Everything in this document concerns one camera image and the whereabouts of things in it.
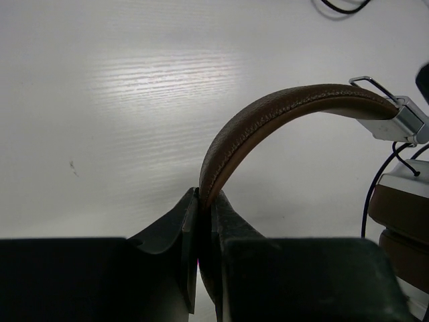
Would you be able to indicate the brown silver headphones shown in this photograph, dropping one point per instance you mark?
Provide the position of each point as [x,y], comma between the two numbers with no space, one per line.
[397,201]

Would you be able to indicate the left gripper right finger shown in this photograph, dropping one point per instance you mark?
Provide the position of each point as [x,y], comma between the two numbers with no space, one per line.
[226,224]

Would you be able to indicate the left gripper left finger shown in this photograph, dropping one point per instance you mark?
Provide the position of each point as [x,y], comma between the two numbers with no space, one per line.
[167,264]

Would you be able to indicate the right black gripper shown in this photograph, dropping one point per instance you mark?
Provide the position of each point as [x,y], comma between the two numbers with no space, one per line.
[422,81]

